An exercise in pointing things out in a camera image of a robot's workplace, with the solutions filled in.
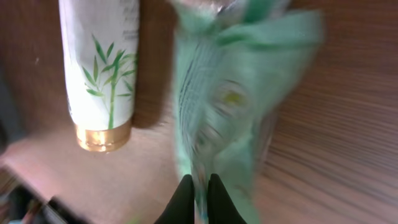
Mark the white tube gold cap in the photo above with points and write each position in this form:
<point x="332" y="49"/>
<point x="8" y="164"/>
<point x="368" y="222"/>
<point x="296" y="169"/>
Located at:
<point x="100" y="53"/>

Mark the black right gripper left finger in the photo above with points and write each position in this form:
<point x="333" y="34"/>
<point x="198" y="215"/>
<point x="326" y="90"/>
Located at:
<point x="180" y="209"/>

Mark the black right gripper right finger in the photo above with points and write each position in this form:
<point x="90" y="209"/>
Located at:
<point x="220" y="207"/>

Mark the teal wet wipes pack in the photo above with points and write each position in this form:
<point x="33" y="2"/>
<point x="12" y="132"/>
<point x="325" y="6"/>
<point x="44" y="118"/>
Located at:
<point x="234" y="63"/>

